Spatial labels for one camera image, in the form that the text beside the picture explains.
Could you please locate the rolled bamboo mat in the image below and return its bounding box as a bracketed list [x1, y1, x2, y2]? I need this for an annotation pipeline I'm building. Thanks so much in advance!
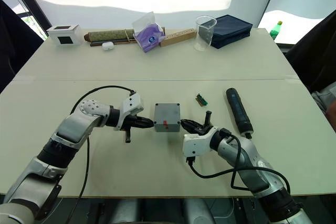
[83, 29, 138, 43]

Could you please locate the wooden block with holes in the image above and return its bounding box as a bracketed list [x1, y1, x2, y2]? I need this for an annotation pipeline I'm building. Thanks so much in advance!
[159, 27, 198, 48]

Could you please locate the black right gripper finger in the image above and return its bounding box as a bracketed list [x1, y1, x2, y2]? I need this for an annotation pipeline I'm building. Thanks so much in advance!
[181, 119, 203, 128]
[180, 121, 201, 134]

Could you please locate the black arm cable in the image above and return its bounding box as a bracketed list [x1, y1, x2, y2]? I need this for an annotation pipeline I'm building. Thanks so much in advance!
[65, 85, 139, 224]
[186, 127, 291, 195]

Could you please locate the green plastic bottle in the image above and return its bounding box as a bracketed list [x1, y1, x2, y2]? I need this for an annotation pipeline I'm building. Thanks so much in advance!
[269, 20, 285, 41]

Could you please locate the dark window frame post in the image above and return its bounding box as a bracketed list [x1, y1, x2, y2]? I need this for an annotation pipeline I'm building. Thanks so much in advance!
[16, 0, 53, 29]

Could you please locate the white box with black window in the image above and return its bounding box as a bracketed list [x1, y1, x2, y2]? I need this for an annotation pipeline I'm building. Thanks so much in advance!
[46, 24, 81, 47]

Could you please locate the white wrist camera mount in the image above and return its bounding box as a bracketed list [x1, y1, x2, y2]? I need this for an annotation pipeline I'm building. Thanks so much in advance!
[113, 92, 145, 132]
[182, 126, 218, 158]

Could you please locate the grey box lid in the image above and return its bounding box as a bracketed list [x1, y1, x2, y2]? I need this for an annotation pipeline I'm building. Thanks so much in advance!
[153, 102, 182, 125]

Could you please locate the grey plastic box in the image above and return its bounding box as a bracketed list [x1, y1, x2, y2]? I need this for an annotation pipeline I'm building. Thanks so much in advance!
[153, 102, 182, 133]

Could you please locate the person in dark clothing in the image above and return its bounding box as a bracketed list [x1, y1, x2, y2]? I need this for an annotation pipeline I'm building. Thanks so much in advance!
[284, 8, 336, 126]

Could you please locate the black electric screwdriver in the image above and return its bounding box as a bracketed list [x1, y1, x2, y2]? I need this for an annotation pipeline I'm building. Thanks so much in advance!
[226, 88, 254, 138]

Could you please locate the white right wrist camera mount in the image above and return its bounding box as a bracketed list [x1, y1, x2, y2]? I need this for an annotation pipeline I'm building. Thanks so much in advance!
[182, 126, 218, 158]

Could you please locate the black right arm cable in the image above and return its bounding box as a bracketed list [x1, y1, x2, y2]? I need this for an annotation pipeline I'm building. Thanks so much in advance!
[186, 127, 291, 195]

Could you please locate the purple tissue pack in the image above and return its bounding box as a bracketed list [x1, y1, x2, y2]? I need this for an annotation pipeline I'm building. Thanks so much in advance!
[131, 11, 166, 54]

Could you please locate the dark fabric shape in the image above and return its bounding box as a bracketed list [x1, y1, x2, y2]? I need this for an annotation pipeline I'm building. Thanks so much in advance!
[0, 0, 45, 94]

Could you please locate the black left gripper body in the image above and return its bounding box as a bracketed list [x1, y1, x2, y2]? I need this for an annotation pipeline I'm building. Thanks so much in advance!
[122, 113, 140, 144]

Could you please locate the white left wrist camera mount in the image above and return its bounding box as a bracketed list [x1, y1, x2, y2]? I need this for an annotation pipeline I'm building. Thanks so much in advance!
[113, 92, 145, 132]

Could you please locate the grey rounded cylinder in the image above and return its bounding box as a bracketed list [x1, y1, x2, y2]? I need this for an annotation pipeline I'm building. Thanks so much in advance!
[109, 198, 144, 224]
[183, 198, 214, 224]

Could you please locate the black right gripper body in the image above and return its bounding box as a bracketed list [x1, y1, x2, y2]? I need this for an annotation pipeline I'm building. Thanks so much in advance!
[197, 110, 214, 136]

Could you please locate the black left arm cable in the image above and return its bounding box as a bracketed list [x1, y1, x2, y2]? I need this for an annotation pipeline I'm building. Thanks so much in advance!
[65, 85, 139, 224]

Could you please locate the navy blue fabric bag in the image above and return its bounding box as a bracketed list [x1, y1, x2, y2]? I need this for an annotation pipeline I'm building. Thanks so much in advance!
[202, 14, 254, 50]

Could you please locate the dark wooden stick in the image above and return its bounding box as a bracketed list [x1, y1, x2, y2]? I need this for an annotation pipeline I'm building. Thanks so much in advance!
[90, 39, 137, 47]

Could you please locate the small green circuit board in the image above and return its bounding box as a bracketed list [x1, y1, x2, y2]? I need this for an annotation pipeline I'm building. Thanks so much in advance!
[195, 93, 208, 107]

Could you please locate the clear plastic measuring cup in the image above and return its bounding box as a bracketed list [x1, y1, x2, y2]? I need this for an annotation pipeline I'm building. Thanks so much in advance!
[193, 15, 218, 52]

